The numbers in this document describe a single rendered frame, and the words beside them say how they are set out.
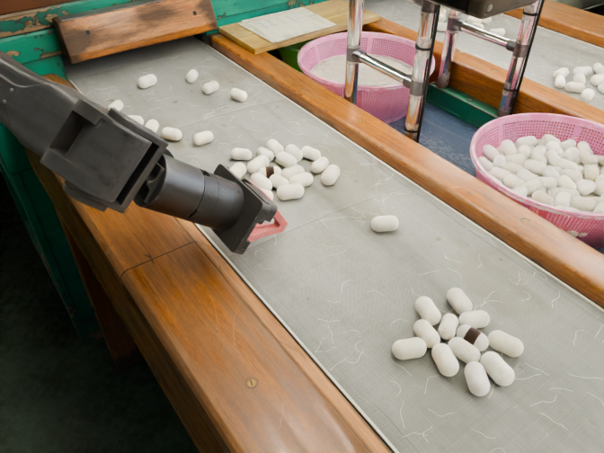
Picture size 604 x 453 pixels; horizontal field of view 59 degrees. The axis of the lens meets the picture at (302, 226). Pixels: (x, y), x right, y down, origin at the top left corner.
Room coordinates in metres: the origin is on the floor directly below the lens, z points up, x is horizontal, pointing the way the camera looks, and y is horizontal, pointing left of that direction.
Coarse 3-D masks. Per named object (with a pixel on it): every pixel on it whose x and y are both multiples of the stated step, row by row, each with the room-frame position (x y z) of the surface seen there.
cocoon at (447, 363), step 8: (440, 344) 0.33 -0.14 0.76; (432, 352) 0.33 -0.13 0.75; (440, 352) 0.32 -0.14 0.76; (448, 352) 0.32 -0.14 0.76; (440, 360) 0.32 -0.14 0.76; (448, 360) 0.31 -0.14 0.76; (456, 360) 0.31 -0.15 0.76; (440, 368) 0.31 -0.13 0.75; (448, 368) 0.31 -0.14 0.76; (456, 368) 0.31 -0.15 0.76; (448, 376) 0.30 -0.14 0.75
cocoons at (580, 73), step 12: (444, 12) 1.32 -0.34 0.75; (444, 24) 1.22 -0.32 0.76; (480, 24) 1.22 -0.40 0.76; (564, 72) 0.98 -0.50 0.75; (576, 72) 0.99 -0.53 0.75; (588, 72) 0.99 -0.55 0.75; (600, 72) 0.99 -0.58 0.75; (576, 84) 0.92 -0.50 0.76; (600, 84) 0.92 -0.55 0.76; (588, 96) 0.88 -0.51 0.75
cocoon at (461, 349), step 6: (450, 342) 0.34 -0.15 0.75; (456, 342) 0.34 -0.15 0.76; (462, 342) 0.34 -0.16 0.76; (468, 342) 0.34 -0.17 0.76; (450, 348) 0.33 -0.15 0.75; (456, 348) 0.33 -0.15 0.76; (462, 348) 0.33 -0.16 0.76; (468, 348) 0.33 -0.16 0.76; (474, 348) 0.33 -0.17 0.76; (456, 354) 0.33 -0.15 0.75; (462, 354) 0.32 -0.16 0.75; (468, 354) 0.32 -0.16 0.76; (474, 354) 0.32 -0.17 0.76; (462, 360) 0.32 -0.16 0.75; (468, 360) 0.32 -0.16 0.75; (474, 360) 0.32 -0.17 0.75
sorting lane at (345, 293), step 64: (192, 64) 1.05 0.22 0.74; (192, 128) 0.79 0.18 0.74; (256, 128) 0.79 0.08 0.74; (320, 128) 0.79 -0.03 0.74; (320, 192) 0.61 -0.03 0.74; (384, 192) 0.61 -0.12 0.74; (256, 256) 0.48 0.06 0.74; (320, 256) 0.48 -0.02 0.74; (384, 256) 0.48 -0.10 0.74; (448, 256) 0.48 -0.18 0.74; (512, 256) 0.48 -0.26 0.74; (320, 320) 0.38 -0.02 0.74; (384, 320) 0.38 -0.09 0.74; (512, 320) 0.38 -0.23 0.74; (576, 320) 0.38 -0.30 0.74; (384, 384) 0.30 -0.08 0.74; (448, 384) 0.30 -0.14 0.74; (512, 384) 0.30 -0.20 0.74; (576, 384) 0.30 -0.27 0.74; (448, 448) 0.24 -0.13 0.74; (512, 448) 0.24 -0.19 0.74; (576, 448) 0.24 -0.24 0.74
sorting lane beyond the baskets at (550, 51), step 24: (408, 0) 1.45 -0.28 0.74; (408, 24) 1.27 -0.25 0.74; (504, 24) 1.27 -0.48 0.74; (456, 48) 1.13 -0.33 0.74; (480, 48) 1.13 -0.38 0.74; (504, 48) 1.13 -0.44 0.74; (552, 48) 1.13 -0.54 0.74; (576, 48) 1.13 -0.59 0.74; (600, 48) 1.13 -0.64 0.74; (528, 72) 1.01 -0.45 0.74; (552, 72) 1.01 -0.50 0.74; (576, 96) 0.91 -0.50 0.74; (600, 96) 0.91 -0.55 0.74
